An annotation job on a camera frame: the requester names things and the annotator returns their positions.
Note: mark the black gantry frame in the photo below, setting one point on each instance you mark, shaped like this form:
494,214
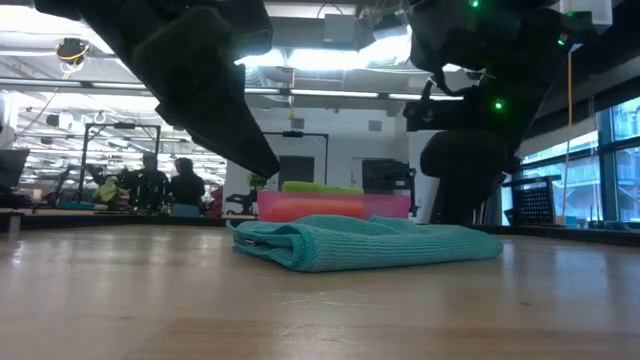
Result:
300,133
122,125

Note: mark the long light strip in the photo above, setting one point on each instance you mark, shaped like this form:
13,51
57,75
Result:
330,93

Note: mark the person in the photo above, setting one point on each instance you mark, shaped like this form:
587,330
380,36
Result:
187,187
146,185

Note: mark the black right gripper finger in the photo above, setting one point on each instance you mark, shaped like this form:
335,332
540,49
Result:
457,195

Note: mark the black perforated metal stand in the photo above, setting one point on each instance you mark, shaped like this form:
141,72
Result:
537,200

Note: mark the light blue tagged towel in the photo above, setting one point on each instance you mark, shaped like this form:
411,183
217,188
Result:
360,242

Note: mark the potted green plant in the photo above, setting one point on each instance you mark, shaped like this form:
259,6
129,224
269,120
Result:
258,181

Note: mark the dark monitor screen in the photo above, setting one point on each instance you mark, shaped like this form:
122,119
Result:
12,167

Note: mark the green microfiber towel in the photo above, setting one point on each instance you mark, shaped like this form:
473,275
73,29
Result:
320,188

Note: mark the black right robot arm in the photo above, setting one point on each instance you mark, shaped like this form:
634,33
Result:
500,35

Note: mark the black equipment rack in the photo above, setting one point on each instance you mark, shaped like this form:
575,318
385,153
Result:
387,175

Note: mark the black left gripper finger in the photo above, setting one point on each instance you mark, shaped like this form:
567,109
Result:
225,135

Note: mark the grey ceiling box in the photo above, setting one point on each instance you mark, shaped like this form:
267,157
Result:
340,29

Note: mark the red plastic basket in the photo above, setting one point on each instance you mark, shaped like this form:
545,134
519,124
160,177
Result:
390,205

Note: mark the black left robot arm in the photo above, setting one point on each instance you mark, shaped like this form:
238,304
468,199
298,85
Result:
100,20

